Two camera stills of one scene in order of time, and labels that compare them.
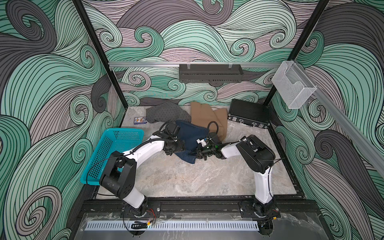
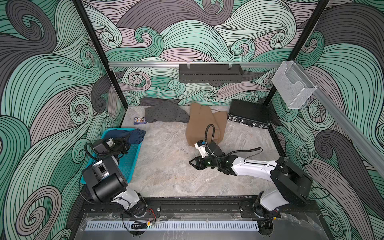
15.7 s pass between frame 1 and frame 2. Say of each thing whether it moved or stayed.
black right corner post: stayed
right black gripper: moved
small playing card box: stayed
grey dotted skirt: stayed
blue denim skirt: moved
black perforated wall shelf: stayed
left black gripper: moved
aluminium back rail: stayed
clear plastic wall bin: stayed
